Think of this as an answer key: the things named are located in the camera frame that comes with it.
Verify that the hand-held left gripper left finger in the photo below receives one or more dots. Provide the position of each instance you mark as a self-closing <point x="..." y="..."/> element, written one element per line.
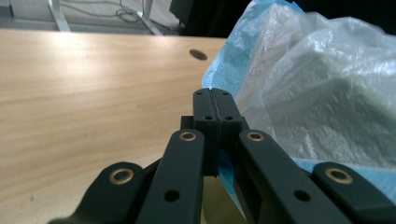
<point x="205" y="105"/>

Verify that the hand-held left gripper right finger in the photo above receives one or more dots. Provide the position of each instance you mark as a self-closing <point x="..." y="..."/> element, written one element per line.
<point x="229" y="109"/>

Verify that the white plastic bag blue rim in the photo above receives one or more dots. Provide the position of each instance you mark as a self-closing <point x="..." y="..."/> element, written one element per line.
<point x="311" y="93"/>

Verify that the dark round table grommet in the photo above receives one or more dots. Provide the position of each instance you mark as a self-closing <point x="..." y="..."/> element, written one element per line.
<point x="198" y="54"/>

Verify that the black curtain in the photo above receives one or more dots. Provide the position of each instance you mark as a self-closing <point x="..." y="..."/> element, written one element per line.
<point x="211" y="18"/>

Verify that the white metal desk frame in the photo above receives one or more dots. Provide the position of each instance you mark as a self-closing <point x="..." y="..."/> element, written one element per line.
<point x="59" y="15"/>

